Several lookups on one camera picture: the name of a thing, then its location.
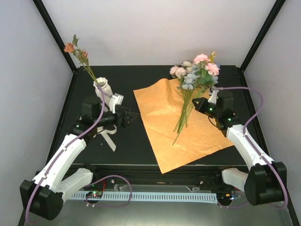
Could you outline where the white ribbed vase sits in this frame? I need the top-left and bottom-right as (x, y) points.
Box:
(93, 77), (113, 105)

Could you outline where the cream printed ribbon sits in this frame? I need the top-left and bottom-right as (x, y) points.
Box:
(97, 125), (117, 152)

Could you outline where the pastel artificial flower bunch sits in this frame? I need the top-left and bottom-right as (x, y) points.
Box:
(169, 60), (221, 145)

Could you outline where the orange wrapping paper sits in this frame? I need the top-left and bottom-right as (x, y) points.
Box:
(134, 79), (233, 174)

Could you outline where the pink rose flower stem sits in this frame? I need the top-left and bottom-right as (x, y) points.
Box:
(193, 51), (220, 98)

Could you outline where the coral rose flower stem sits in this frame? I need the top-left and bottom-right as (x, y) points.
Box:
(63, 34), (98, 84)

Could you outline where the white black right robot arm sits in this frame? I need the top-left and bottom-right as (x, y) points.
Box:
(192, 89), (288, 208)

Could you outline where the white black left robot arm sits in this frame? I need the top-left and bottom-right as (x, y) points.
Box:
(20, 93), (137, 221)

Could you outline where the left small circuit board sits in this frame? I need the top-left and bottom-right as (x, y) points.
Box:
(86, 191), (103, 199)

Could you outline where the small circuit board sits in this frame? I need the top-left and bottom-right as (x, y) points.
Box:
(86, 191), (103, 199)
(216, 193), (237, 200)

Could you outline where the right small circuit board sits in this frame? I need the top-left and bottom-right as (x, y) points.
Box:
(216, 193), (237, 200)

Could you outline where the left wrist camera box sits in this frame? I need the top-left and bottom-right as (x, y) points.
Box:
(108, 93), (124, 113)

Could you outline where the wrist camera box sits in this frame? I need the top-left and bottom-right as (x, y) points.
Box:
(108, 93), (124, 113)
(208, 90), (219, 105)

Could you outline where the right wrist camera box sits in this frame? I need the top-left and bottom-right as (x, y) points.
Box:
(208, 90), (219, 105)

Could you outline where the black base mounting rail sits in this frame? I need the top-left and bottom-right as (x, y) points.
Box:
(85, 164), (247, 190)

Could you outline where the light blue slotted cable duct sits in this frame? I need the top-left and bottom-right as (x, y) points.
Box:
(70, 191), (217, 204)

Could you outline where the black right frame post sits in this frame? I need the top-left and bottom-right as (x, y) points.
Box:
(240, 0), (286, 73)

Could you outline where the black frame post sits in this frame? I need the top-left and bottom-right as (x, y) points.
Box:
(33, 0), (77, 73)
(240, 0), (286, 73)

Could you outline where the black left frame post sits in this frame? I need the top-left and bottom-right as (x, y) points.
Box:
(33, 0), (77, 73)

